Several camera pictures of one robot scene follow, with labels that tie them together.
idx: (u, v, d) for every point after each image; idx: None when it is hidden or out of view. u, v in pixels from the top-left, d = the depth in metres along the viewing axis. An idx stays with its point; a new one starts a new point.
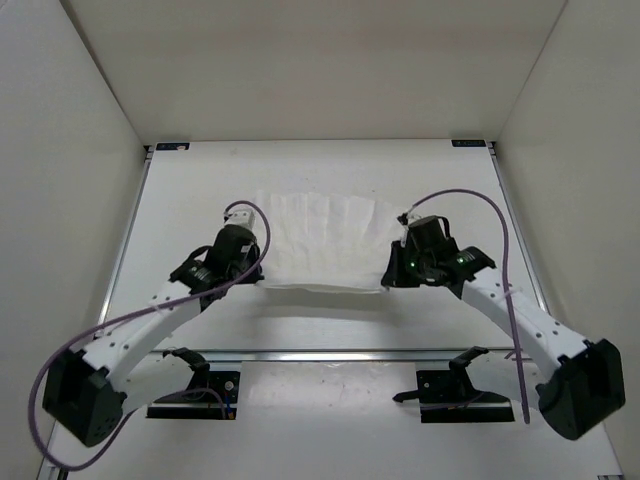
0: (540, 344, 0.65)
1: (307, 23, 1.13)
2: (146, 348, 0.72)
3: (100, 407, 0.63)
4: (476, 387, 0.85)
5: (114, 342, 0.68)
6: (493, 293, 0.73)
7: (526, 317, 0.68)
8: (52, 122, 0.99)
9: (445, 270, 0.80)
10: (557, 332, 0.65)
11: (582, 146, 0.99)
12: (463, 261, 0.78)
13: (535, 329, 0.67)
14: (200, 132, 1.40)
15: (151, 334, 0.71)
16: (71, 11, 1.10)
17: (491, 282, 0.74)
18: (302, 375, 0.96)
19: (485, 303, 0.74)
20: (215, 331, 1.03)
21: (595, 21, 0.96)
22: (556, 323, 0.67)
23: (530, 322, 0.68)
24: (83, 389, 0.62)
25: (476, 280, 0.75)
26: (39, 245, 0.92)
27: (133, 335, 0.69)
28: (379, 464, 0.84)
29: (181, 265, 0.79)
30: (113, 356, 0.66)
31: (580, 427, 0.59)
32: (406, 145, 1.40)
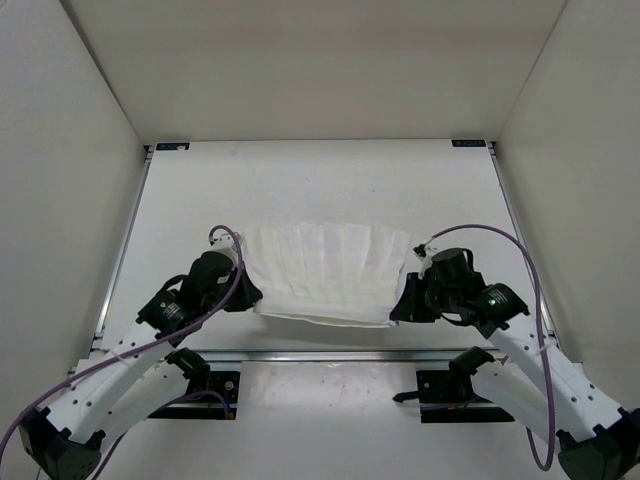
0: (574, 409, 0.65)
1: (309, 24, 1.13)
2: (114, 398, 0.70)
3: (71, 463, 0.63)
4: (478, 393, 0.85)
5: (78, 398, 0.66)
6: (527, 346, 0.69)
7: (559, 377, 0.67)
8: (52, 123, 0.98)
9: (473, 309, 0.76)
10: (593, 398, 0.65)
11: (582, 147, 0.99)
12: (495, 302, 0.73)
13: (570, 393, 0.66)
14: (200, 132, 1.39)
15: (116, 385, 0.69)
16: (70, 10, 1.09)
17: (525, 332, 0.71)
18: (303, 375, 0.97)
19: (515, 353, 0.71)
20: (216, 332, 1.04)
21: (596, 23, 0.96)
22: (590, 386, 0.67)
23: (565, 384, 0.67)
24: (46, 449, 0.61)
25: (509, 328, 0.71)
26: (40, 247, 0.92)
27: (97, 390, 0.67)
28: (380, 464, 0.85)
29: (150, 302, 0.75)
30: (76, 414, 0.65)
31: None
32: (406, 145, 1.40)
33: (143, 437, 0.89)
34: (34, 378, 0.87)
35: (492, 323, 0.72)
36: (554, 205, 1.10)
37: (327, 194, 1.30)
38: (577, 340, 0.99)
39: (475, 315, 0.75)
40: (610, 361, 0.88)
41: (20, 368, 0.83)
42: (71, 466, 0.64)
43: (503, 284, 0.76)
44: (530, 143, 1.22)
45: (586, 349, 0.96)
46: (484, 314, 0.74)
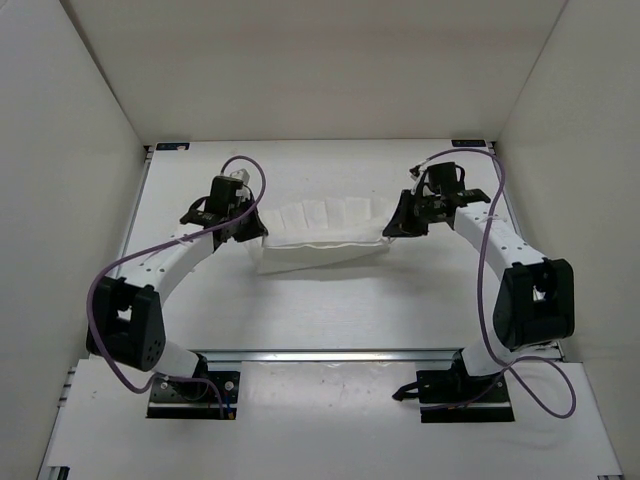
0: (503, 254, 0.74)
1: (307, 23, 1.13)
2: (173, 278, 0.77)
3: (154, 322, 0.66)
4: (472, 372, 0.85)
5: (151, 267, 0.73)
6: (477, 217, 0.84)
7: (497, 235, 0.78)
8: (52, 121, 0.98)
9: (446, 201, 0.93)
10: (521, 247, 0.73)
11: (581, 145, 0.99)
12: (462, 195, 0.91)
13: (502, 245, 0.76)
14: (200, 132, 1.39)
15: (179, 263, 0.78)
16: (70, 10, 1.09)
17: (479, 211, 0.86)
18: (302, 375, 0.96)
19: (470, 226, 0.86)
20: (216, 331, 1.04)
21: (595, 23, 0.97)
22: (523, 241, 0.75)
23: (501, 239, 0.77)
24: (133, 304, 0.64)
25: (467, 208, 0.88)
26: (40, 246, 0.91)
27: (165, 262, 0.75)
28: (381, 464, 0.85)
29: (189, 211, 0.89)
30: (153, 277, 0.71)
31: (519, 334, 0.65)
32: (406, 145, 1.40)
33: (143, 437, 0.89)
34: (34, 378, 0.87)
35: (458, 206, 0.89)
36: (553, 204, 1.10)
37: (327, 193, 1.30)
38: (578, 340, 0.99)
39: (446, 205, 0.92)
40: (610, 361, 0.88)
41: (20, 366, 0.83)
42: (154, 329, 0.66)
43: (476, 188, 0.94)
44: (529, 143, 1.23)
45: (587, 350, 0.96)
46: (453, 200, 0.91)
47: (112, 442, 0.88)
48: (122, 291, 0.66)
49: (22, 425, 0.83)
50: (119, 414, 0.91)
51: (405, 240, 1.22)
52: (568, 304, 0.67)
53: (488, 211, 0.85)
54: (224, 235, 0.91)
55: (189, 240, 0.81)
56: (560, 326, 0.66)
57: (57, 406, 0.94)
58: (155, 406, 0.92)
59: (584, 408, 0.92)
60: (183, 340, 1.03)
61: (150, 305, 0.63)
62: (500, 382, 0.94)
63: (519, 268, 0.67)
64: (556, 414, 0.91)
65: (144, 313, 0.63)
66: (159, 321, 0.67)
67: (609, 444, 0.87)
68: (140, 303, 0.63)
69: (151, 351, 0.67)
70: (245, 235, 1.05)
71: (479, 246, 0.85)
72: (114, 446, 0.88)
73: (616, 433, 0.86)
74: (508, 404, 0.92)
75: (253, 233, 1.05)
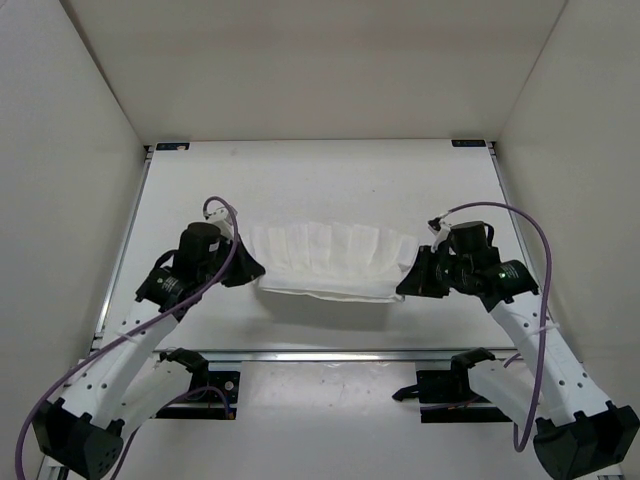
0: (560, 392, 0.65)
1: (308, 23, 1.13)
2: (127, 379, 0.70)
3: (95, 451, 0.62)
4: (475, 390, 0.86)
5: (92, 383, 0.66)
6: (526, 323, 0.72)
7: (552, 359, 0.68)
8: (52, 122, 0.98)
9: (483, 279, 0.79)
10: (581, 386, 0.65)
11: (581, 148, 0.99)
12: (505, 276, 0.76)
13: (560, 376, 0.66)
14: (200, 132, 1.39)
15: (127, 365, 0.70)
16: (71, 10, 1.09)
17: (528, 310, 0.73)
18: (302, 375, 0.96)
19: (516, 330, 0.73)
20: (214, 331, 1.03)
21: (595, 23, 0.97)
22: (584, 370, 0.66)
23: (557, 367, 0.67)
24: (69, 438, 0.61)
25: (514, 302, 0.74)
26: (40, 247, 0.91)
27: (109, 373, 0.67)
28: (381, 464, 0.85)
29: (148, 279, 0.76)
30: (93, 398, 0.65)
31: (566, 475, 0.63)
32: (406, 145, 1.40)
33: (143, 438, 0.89)
34: (34, 378, 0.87)
35: (499, 296, 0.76)
36: (553, 205, 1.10)
37: (327, 194, 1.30)
38: (578, 340, 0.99)
39: (481, 284, 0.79)
40: (610, 362, 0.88)
41: (20, 368, 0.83)
42: (97, 454, 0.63)
43: (516, 261, 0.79)
44: (530, 143, 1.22)
45: (586, 350, 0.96)
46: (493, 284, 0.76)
47: None
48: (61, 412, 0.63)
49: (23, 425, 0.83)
50: None
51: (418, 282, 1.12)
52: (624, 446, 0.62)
53: (539, 311, 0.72)
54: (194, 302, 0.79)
55: (136, 334, 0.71)
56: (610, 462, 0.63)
57: None
58: None
59: None
60: (182, 339, 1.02)
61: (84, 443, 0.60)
62: None
63: (581, 423, 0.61)
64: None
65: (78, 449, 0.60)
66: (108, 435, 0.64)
67: None
68: (75, 438, 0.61)
69: (103, 462, 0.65)
70: (235, 280, 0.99)
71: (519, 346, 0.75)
72: None
73: None
74: None
75: (241, 279, 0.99)
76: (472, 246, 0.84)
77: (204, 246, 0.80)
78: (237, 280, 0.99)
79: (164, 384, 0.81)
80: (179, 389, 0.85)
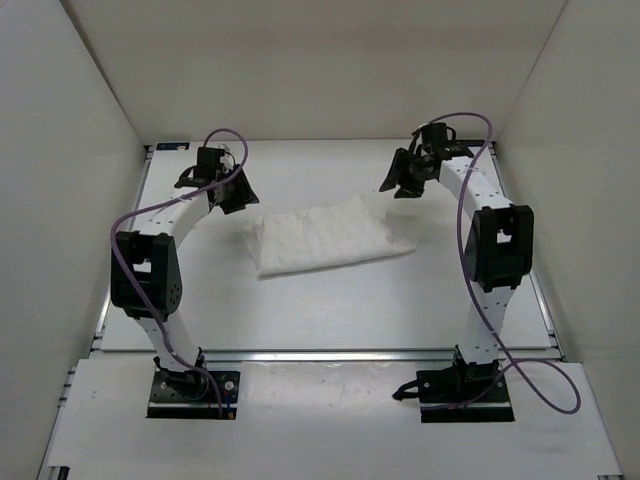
0: (476, 201, 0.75)
1: (307, 22, 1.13)
2: (178, 233, 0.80)
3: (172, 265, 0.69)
4: (469, 360, 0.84)
5: (161, 221, 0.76)
6: (459, 170, 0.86)
7: (472, 183, 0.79)
8: (52, 122, 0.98)
9: (434, 155, 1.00)
10: (493, 195, 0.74)
11: (581, 146, 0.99)
12: (449, 150, 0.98)
13: (476, 191, 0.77)
14: (200, 132, 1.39)
15: (180, 218, 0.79)
16: (70, 10, 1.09)
17: (462, 163, 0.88)
18: (302, 375, 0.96)
19: (454, 179, 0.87)
20: (214, 331, 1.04)
21: (595, 22, 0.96)
22: (496, 189, 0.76)
23: (477, 188, 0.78)
24: (152, 251, 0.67)
25: (452, 161, 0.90)
26: (40, 246, 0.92)
27: (172, 216, 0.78)
28: (381, 464, 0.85)
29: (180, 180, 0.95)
30: (164, 228, 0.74)
31: (482, 270, 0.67)
32: (406, 145, 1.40)
33: (143, 437, 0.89)
34: (33, 377, 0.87)
35: (444, 158, 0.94)
36: (553, 204, 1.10)
37: (327, 194, 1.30)
38: (578, 340, 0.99)
39: (434, 160, 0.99)
40: (610, 361, 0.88)
41: (20, 366, 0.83)
42: (173, 271, 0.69)
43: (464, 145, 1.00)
44: (530, 143, 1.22)
45: (586, 350, 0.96)
46: (439, 153, 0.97)
47: (112, 441, 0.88)
48: (137, 243, 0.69)
49: (21, 425, 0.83)
50: (120, 415, 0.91)
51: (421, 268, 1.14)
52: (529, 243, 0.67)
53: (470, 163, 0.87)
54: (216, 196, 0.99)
55: (189, 198, 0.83)
56: (520, 264, 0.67)
57: (57, 406, 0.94)
58: (156, 406, 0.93)
59: (584, 408, 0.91)
60: None
61: (168, 248, 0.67)
62: (500, 382, 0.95)
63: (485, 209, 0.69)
64: (565, 409, 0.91)
65: (164, 257, 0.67)
66: (176, 266, 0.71)
67: (609, 445, 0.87)
68: (158, 249, 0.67)
69: (173, 292, 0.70)
70: (235, 205, 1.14)
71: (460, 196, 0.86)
72: (113, 446, 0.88)
73: (616, 433, 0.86)
74: (508, 404, 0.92)
75: (239, 206, 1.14)
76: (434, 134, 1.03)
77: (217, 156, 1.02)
78: (235, 204, 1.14)
79: (183, 333, 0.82)
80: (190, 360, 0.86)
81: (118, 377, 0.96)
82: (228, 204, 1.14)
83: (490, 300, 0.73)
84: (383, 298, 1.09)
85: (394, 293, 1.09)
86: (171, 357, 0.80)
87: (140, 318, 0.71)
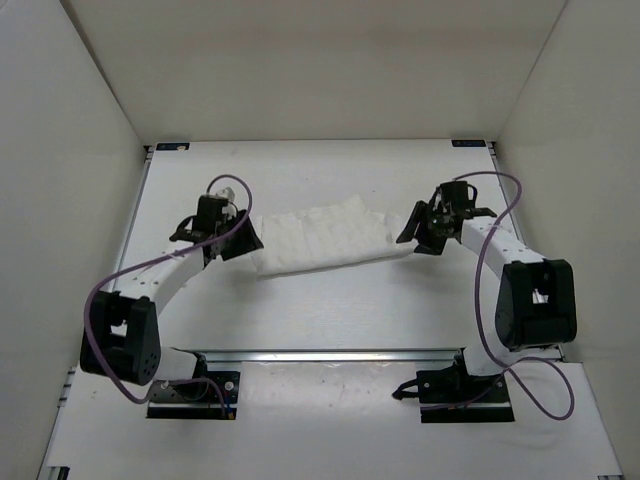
0: (504, 257, 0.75)
1: (307, 22, 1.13)
2: (167, 290, 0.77)
3: (149, 335, 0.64)
4: (471, 371, 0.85)
5: (145, 280, 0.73)
6: (482, 228, 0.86)
7: (497, 240, 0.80)
8: (52, 122, 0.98)
9: (455, 217, 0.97)
10: (521, 250, 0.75)
11: (580, 148, 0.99)
12: (470, 211, 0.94)
13: (502, 246, 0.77)
14: (200, 132, 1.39)
15: (171, 277, 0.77)
16: (70, 10, 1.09)
17: (484, 222, 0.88)
18: (302, 375, 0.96)
19: (476, 236, 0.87)
20: (213, 331, 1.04)
21: (595, 23, 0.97)
22: (522, 245, 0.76)
23: (503, 244, 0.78)
24: (130, 317, 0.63)
25: (474, 221, 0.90)
26: (40, 246, 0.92)
27: (159, 275, 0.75)
28: (380, 464, 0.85)
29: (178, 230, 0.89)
30: (146, 289, 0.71)
31: (518, 334, 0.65)
32: (406, 145, 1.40)
33: (143, 438, 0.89)
34: (34, 377, 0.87)
35: (464, 219, 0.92)
36: (553, 204, 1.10)
37: (327, 194, 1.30)
38: (578, 340, 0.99)
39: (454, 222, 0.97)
40: (609, 361, 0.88)
41: (20, 366, 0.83)
42: (149, 342, 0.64)
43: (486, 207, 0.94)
44: (530, 143, 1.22)
45: (586, 350, 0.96)
46: (460, 216, 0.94)
47: (112, 442, 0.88)
48: (116, 304, 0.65)
49: (21, 425, 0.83)
50: (120, 415, 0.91)
51: (421, 270, 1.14)
52: (570, 301, 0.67)
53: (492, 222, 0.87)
54: (213, 252, 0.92)
55: (180, 254, 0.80)
56: (561, 331, 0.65)
57: (57, 406, 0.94)
58: (155, 406, 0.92)
59: (584, 408, 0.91)
60: (182, 339, 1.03)
61: (146, 317, 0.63)
62: (500, 382, 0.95)
63: (518, 263, 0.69)
64: (562, 413, 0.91)
65: (140, 325, 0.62)
66: (155, 332, 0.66)
67: (609, 444, 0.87)
68: (136, 315, 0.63)
69: (147, 363, 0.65)
70: (235, 251, 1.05)
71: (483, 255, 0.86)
72: (113, 446, 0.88)
73: (615, 433, 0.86)
74: (508, 404, 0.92)
75: (242, 252, 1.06)
76: (455, 194, 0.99)
77: (219, 206, 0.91)
78: (237, 252, 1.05)
79: (175, 360, 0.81)
80: (189, 366, 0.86)
81: None
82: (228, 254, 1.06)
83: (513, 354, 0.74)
84: (383, 299, 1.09)
85: (394, 293, 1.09)
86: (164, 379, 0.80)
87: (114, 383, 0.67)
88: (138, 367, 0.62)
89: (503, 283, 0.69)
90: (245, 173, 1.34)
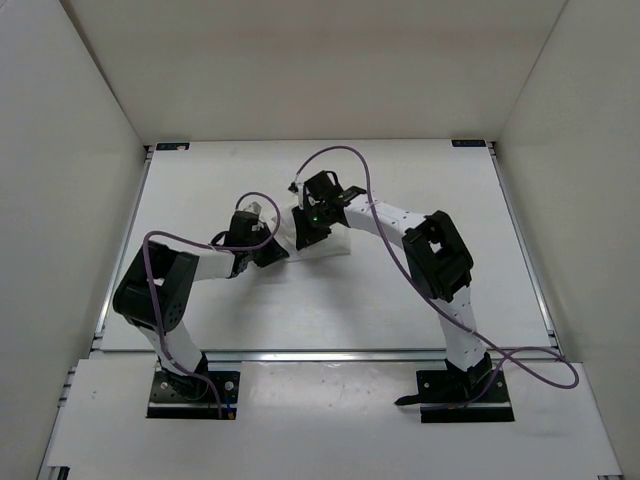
0: (395, 228, 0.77)
1: (306, 23, 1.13)
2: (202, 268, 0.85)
3: (182, 289, 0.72)
4: (463, 368, 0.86)
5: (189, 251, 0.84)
6: (361, 208, 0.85)
7: (381, 214, 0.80)
8: (52, 121, 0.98)
9: (333, 207, 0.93)
10: (406, 216, 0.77)
11: (581, 145, 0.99)
12: (342, 196, 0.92)
13: (391, 220, 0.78)
14: (200, 132, 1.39)
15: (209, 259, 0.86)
16: (70, 10, 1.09)
17: (361, 202, 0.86)
18: (302, 375, 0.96)
19: (360, 218, 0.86)
20: (212, 332, 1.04)
21: (596, 21, 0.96)
22: (405, 211, 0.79)
23: (389, 216, 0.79)
24: (175, 263, 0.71)
25: (350, 204, 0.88)
26: (40, 246, 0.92)
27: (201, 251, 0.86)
28: (380, 464, 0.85)
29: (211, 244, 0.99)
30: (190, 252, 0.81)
31: (438, 284, 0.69)
32: (406, 144, 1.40)
33: (143, 438, 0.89)
34: (33, 377, 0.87)
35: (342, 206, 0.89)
36: (553, 203, 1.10)
37: None
38: (578, 340, 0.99)
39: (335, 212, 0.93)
40: (609, 361, 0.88)
41: (19, 366, 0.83)
42: (183, 291, 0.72)
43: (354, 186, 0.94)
44: (529, 142, 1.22)
45: (586, 350, 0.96)
46: (337, 205, 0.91)
47: (112, 442, 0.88)
48: (161, 256, 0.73)
49: (21, 427, 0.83)
50: (119, 416, 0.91)
51: None
52: (457, 235, 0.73)
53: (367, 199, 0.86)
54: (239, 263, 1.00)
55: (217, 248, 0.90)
56: (461, 265, 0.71)
57: (57, 406, 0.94)
58: (156, 406, 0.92)
59: (585, 408, 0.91)
60: None
61: (190, 264, 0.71)
62: (500, 382, 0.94)
63: (411, 231, 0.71)
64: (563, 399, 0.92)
65: (182, 273, 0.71)
66: (188, 286, 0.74)
67: (609, 444, 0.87)
68: (181, 264, 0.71)
69: (173, 312, 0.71)
70: (267, 260, 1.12)
71: (375, 231, 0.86)
72: (113, 446, 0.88)
73: (616, 433, 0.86)
74: (508, 404, 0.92)
75: (273, 259, 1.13)
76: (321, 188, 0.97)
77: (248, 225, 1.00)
78: (269, 260, 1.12)
79: (184, 343, 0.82)
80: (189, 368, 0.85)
81: (117, 379, 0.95)
82: (260, 259, 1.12)
83: (457, 305, 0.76)
84: (382, 298, 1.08)
85: (394, 293, 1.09)
86: (171, 363, 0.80)
87: (139, 324, 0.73)
88: (169, 306, 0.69)
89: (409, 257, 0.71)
90: (245, 172, 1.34)
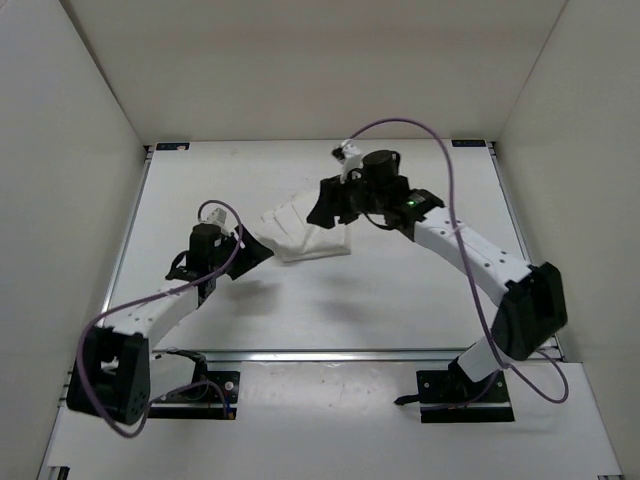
0: (489, 273, 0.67)
1: (306, 22, 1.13)
2: (161, 328, 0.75)
3: (138, 377, 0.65)
4: (473, 378, 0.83)
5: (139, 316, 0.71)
6: (443, 230, 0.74)
7: (469, 248, 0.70)
8: (51, 121, 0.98)
9: (398, 213, 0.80)
10: (504, 261, 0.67)
11: (581, 145, 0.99)
12: (414, 204, 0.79)
13: (484, 260, 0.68)
14: (200, 133, 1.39)
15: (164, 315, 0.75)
16: (70, 10, 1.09)
17: (440, 220, 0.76)
18: (302, 375, 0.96)
19: (435, 241, 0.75)
20: (212, 332, 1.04)
21: (596, 21, 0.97)
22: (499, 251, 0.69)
23: (480, 254, 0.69)
24: (122, 355, 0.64)
25: (427, 220, 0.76)
26: (40, 246, 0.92)
27: (153, 311, 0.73)
28: (380, 463, 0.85)
29: (172, 270, 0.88)
30: (141, 326, 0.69)
31: (528, 348, 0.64)
32: (406, 144, 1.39)
33: (143, 438, 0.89)
34: (34, 377, 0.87)
35: (415, 220, 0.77)
36: (554, 204, 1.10)
37: None
38: (578, 339, 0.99)
39: (400, 219, 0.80)
40: (609, 360, 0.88)
41: (20, 366, 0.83)
42: (140, 377, 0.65)
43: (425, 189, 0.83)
44: (530, 143, 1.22)
45: (586, 349, 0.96)
46: (407, 213, 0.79)
47: (112, 442, 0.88)
48: (106, 342, 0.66)
49: (21, 426, 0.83)
50: None
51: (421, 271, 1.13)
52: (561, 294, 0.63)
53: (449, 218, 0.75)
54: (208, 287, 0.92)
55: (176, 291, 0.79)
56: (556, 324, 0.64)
57: (57, 406, 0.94)
58: (157, 406, 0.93)
59: (584, 408, 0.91)
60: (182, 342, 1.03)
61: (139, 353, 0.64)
62: (500, 382, 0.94)
63: (513, 288, 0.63)
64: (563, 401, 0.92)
65: (132, 364, 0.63)
66: (146, 369, 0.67)
67: (609, 444, 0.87)
68: (129, 353, 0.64)
69: (135, 401, 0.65)
70: (240, 270, 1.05)
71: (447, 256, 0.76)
72: (112, 447, 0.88)
73: (615, 433, 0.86)
74: (508, 404, 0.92)
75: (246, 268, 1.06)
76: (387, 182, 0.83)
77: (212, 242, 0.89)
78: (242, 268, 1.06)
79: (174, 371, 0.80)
80: (185, 379, 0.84)
81: None
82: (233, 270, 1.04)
83: None
84: (382, 299, 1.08)
85: (394, 293, 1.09)
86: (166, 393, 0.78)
87: None
88: (126, 405, 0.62)
89: (503, 313, 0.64)
90: (245, 172, 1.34)
